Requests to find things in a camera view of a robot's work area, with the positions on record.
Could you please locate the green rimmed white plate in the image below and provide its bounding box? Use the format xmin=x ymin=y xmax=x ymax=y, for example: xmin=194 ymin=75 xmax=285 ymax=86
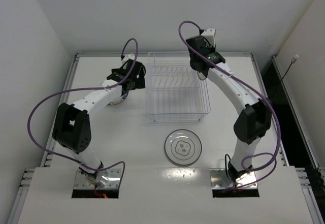
xmin=108 ymin=93 xmax=128 ymax=106

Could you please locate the orange sunburst ceramic plate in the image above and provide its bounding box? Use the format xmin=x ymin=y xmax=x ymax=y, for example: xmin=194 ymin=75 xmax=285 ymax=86
xmin=197 ymin=71 xmax=207 ymax=81

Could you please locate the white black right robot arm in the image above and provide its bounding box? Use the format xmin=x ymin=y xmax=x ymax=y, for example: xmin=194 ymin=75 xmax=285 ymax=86
xmin=186 ymin=35 xmax=271 ymax=181

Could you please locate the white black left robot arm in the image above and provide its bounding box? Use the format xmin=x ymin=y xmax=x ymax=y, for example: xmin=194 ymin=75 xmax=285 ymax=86
xmin=52 ymin=55 xmax=146 ymax=182

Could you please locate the grey flower pattern plate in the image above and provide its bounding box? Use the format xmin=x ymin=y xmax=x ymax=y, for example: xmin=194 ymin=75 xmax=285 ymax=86
xmin=164 ymin=129 xmax=202 ymax=167

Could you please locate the white front cover board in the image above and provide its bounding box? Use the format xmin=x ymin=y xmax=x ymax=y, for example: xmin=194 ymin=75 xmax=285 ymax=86
xmin=19 ymin=167 xmax=312 ymax=223

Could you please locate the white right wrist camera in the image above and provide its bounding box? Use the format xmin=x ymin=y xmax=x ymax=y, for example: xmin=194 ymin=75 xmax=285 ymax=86
xmin=200 ymin=28 xmax=216 ymax=48

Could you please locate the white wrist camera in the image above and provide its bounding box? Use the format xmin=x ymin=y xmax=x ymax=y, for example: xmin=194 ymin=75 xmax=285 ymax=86
xmin=121 ymin=54 xmax=135 ymax=62
xmin=200 ymin=28 xmax=216 ymax=48

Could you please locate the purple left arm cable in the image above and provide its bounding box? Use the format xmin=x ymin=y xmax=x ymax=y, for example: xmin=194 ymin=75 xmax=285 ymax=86
xmin=27 ymin=38 xmax=139 ymax=187

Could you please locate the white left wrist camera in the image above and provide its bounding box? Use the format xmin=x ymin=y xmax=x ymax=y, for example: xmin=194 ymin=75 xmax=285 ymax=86
xmin=121 ymin=54 xmax=135 ymax=62

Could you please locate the white wire dish rack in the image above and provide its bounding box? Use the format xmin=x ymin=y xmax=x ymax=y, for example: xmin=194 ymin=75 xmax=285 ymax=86
xmin=146 ymin=52 xmax=211 ymax=123

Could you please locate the black wall cable with plug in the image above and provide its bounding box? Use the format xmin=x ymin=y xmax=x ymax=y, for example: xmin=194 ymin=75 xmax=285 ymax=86
xmin=269 ymin=54 xmax=300 ymax=100

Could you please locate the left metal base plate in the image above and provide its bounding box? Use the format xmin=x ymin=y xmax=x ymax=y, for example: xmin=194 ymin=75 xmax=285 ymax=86
xmin=74 ymin=168 xmax=122 ymax=190

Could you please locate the metal base plate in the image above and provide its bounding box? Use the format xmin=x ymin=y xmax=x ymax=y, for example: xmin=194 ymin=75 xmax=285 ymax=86
xmin=210 ymin=168 xmax=257 ymax=190
xmin=74 ymin=168 xmax=122 ymax=190

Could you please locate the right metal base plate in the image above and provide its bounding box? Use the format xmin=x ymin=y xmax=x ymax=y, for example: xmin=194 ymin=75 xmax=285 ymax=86
xmin=210 ymin=168 xmax=257 ymax=190

